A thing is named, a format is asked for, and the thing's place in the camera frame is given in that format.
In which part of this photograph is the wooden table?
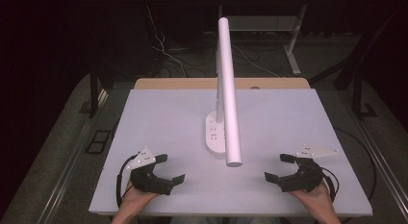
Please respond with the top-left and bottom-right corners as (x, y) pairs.
(133, 77), (312, 90)

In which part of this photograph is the person's right hand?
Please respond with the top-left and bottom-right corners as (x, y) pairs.
(288, 182), (335, 212)

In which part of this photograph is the black rectangular floor frame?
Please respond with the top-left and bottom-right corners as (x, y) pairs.
(84, 129), (113, 155)

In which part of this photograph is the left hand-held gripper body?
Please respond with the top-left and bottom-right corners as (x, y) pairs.
(126, 146), (174, 196)

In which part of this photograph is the white desk with metal legs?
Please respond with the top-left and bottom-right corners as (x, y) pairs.
(204, 0), (356, 77)

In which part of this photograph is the white desk lamp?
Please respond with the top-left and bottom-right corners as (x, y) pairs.
(205, 16), (243, 168)

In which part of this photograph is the aluminium floor rail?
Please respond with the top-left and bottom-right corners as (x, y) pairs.
(350, 116), (408, 213)
(38, 88), (110, 224)

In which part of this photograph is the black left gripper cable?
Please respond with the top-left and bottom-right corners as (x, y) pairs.
(115, 154), (140, 209)

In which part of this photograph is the white floor cable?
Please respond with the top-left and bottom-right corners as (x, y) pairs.
(144, 5), (188, 78)

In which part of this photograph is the black metal stand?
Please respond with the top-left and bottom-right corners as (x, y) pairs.
(88, 64), (100, 119)
(333, 12), (379, 120)

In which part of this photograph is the white foam board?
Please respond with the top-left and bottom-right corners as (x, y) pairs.
(89, 87), (374, 218)

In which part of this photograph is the long black floor cable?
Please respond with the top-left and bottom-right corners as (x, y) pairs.
(333, 127), (378, 203)

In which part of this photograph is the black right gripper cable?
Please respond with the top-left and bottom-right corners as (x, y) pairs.
(320, 166), (341, 203)

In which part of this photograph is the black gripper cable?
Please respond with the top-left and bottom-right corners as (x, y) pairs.
(115, 154), (140, 209)
(320, 166), (341, 203)

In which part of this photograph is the person's left hand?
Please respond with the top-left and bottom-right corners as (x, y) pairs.
(119, 180), (160, 212)

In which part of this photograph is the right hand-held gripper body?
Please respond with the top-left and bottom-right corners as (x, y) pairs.
(277, 144), (341, 193)

